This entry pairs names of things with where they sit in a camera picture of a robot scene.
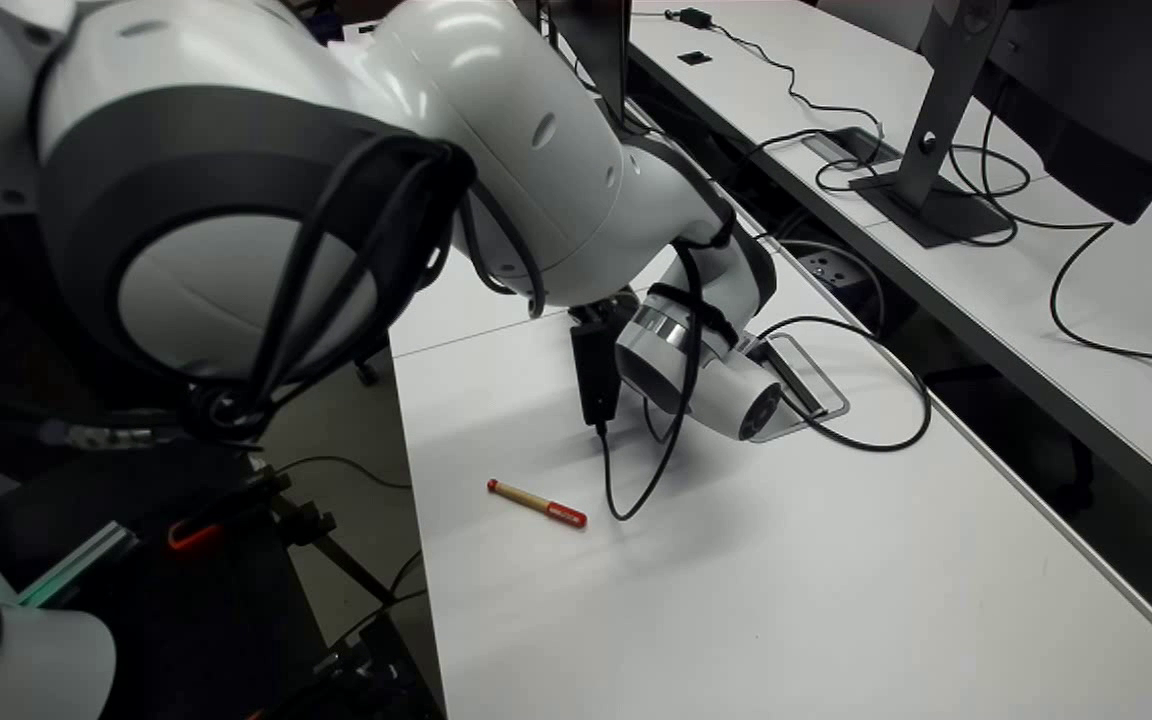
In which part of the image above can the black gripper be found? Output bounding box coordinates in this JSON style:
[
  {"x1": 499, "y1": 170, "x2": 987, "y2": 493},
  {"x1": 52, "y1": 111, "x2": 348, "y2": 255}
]
[{"x1": 569, "y1": 293, "x2": 637, "y2": 423}]

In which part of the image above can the black mounting plate with clamps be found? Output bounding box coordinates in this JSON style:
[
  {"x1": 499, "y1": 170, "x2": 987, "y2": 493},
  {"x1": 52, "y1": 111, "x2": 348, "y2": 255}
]
[{"x1": 22, "y1": 468, "x2": 337, "y2": 609}]

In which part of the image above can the red marker pen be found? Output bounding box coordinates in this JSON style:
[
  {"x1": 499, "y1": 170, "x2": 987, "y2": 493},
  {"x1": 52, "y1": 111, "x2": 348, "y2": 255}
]
[{"x1": 488, "y1": 482, "x2": 587, "y2": 530}]

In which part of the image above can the black cable on desk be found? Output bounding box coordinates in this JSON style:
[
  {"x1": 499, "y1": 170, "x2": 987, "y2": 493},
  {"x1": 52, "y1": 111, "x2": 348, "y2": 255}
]
[{"x1": 747, "y1": 235, "x2": 938, "y2": 456}]

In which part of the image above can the table power socket box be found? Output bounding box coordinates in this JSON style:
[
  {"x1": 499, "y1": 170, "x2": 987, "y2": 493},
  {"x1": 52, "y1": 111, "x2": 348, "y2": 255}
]
[{"x1": 759, "y1": 334, "x2": 849, "y2": 420}]

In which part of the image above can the black cable far desk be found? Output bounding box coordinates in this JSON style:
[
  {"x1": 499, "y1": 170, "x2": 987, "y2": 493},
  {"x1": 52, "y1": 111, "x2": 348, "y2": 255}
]
[{"x1": 659, "y1": 6, "x2": 1152, "y2": 377}]

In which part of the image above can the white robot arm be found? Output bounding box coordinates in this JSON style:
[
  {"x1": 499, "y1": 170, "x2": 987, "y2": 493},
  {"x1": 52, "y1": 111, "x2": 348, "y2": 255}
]
[{"x1": 0, "y1": 0, "x2": 780, "y2": 439}]

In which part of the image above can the monitor stand with base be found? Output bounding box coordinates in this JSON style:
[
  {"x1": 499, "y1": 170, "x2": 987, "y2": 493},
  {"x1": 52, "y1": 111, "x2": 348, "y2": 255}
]
[{"x1": 857, "y1": 0, "x2": 1011, "y2": 247}]

